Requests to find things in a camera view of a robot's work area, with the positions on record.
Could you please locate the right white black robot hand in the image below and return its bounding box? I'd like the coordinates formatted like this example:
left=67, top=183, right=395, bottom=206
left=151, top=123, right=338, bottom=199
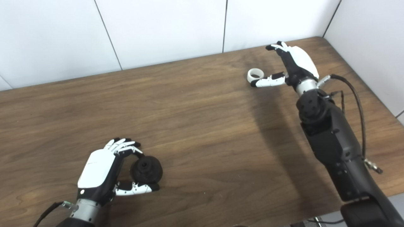
left=250, top=41, right=320, bottom=89

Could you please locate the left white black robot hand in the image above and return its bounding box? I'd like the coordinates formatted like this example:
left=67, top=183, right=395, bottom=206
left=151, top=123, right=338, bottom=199
left=77, top=137, right=160, bottom=205

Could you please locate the white plastic ring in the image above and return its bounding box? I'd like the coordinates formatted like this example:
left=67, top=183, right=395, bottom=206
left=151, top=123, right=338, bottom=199
left=247, top=68, right=265, bottom=84

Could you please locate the round black plastic part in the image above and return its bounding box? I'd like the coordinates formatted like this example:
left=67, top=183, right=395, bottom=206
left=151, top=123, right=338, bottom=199
left=130, top=156, right=163, bottom=184

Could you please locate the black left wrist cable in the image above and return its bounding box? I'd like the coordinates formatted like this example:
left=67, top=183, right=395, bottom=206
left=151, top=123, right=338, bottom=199
left=33, top=201, right=74, bottom=227

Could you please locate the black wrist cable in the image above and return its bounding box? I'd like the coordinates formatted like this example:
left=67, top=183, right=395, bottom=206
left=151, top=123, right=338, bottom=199
left=33, top=201, right=74, bottom=227
left=317, top=74, right=384, bottom=174

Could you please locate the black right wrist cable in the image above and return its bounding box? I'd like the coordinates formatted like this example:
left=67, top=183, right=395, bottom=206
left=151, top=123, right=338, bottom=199
left=317, top=74, right=384, bottom=174

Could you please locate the black floor cable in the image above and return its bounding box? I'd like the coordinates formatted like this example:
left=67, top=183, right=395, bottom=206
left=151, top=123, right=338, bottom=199
left=308, top=218, right=344, bottom=225

